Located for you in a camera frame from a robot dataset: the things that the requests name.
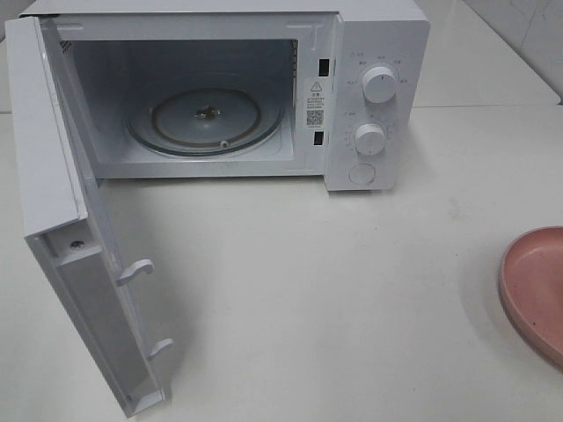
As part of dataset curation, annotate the round white door button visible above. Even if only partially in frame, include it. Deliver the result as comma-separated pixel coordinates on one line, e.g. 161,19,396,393
348,164,376,186

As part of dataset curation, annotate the white microwave knob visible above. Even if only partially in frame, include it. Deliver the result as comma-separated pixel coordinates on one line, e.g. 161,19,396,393
361,63,398,104
355,123,387,156

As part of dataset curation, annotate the white microwave door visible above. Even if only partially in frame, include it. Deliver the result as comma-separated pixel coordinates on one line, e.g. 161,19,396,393
5,17,172,417

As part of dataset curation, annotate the pink round plate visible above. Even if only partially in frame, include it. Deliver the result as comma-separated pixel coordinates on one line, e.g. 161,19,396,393
499,226,562,367

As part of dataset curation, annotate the glass microwave turntable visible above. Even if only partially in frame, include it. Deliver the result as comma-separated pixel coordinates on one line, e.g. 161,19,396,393
127,87,284,157

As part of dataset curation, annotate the white microwave oven body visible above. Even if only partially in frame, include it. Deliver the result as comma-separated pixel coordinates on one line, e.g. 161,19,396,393
12,1,430,191

